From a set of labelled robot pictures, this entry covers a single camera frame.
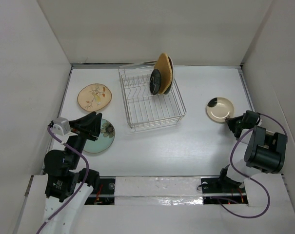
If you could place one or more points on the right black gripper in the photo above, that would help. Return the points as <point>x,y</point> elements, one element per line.
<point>230,121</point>

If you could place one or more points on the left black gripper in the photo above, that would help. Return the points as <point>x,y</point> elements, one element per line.
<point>87,125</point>

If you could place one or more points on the black round plate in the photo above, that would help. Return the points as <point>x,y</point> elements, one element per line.
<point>155,82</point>

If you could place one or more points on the red teal flower plate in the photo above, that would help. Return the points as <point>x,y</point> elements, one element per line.
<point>172,77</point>

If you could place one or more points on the woven bamboo square tray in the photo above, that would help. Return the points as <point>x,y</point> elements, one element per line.
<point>163,66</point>

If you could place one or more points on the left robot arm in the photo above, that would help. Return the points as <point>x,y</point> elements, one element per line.
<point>70,180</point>

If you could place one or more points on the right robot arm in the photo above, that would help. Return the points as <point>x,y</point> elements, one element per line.
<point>265,151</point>

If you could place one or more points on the cream plate black spot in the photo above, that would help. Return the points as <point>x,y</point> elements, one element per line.
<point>219,109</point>

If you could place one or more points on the light green flower plate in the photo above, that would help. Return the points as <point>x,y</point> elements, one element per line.
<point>104,141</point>

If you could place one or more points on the beige bird pattern plate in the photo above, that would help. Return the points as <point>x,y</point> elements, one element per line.
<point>94,97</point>

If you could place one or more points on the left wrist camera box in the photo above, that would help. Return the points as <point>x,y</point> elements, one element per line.
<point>60,126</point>

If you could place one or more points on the metal wire dish rack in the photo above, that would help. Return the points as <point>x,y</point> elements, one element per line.
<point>145,111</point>

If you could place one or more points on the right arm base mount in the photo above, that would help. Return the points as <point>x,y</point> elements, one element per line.
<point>214,193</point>

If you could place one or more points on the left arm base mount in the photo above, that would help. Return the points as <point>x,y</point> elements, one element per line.
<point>104,194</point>

